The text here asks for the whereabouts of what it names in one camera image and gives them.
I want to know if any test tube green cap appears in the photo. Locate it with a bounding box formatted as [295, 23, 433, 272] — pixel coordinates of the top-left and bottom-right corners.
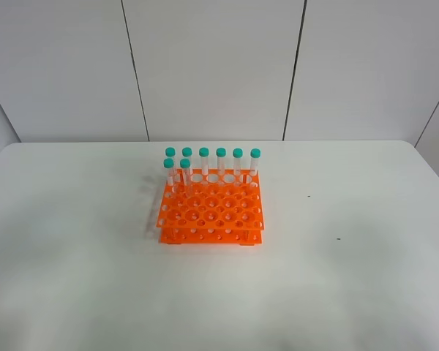
[180, 158, 192, 197]

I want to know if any orange test tube rack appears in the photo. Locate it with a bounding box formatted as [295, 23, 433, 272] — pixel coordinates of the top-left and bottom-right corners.
[156, 168, 265, 246]

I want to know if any second row tube green cap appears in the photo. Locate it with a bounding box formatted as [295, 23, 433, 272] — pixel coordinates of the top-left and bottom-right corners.
[163, 157, 176, 186]

